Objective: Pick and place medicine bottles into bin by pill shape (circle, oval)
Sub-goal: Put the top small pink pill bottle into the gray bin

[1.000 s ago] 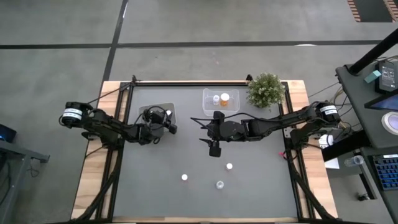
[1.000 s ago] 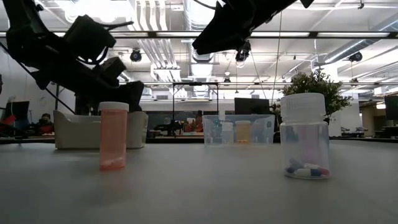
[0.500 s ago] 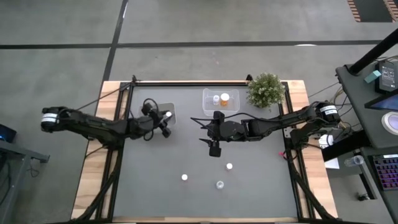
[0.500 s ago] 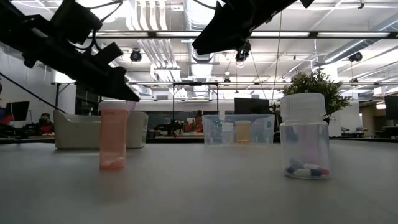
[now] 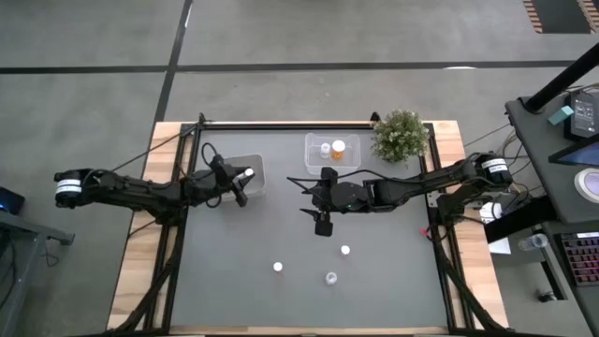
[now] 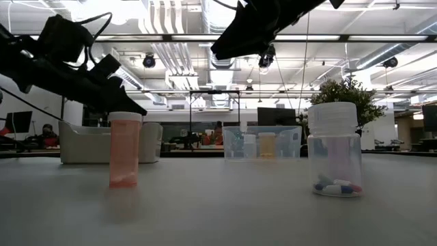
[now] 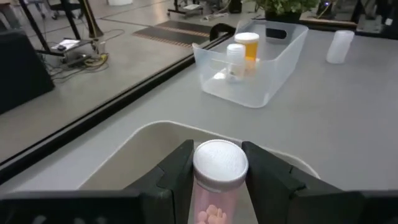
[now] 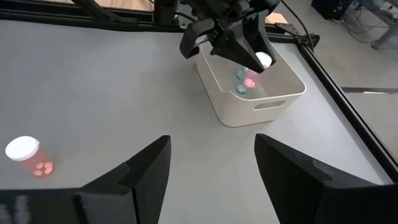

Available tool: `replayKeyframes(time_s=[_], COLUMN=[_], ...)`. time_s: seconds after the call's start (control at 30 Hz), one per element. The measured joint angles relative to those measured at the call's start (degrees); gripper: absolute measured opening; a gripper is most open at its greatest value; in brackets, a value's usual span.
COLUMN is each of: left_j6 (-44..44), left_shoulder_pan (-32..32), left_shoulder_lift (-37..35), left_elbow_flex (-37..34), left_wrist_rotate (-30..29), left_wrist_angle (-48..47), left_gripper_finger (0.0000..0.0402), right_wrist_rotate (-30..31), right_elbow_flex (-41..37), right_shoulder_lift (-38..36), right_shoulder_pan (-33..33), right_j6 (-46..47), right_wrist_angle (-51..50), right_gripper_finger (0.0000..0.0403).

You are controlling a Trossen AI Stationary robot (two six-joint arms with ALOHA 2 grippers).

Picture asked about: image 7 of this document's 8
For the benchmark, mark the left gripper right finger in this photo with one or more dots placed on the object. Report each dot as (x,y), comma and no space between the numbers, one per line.
(311,202)

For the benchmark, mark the green potted plant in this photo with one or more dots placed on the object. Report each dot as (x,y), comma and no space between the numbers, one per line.
(286,7)

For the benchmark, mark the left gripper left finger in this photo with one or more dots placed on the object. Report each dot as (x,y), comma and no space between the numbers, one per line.
(124,205)

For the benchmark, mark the black stand legs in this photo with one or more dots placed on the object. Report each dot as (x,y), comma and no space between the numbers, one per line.
(71,18)

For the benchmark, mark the small clear pill bottle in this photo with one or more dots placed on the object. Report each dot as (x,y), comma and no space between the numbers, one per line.
(235,62)

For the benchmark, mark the frosted white bottle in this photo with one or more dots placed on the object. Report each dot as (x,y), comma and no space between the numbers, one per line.
(339,46)

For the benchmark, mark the amber pill bottle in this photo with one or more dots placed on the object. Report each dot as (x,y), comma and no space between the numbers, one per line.
(248,46)

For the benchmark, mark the black striped floor mat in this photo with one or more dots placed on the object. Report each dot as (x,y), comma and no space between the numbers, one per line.
(177,32)

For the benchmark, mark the large black box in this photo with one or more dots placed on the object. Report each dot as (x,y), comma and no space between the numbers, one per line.
(21,71)

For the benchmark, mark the white opaque plastic bin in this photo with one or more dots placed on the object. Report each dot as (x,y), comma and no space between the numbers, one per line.
(140,155)

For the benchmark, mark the clear plastic bin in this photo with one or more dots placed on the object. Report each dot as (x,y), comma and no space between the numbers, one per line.
(280,71)

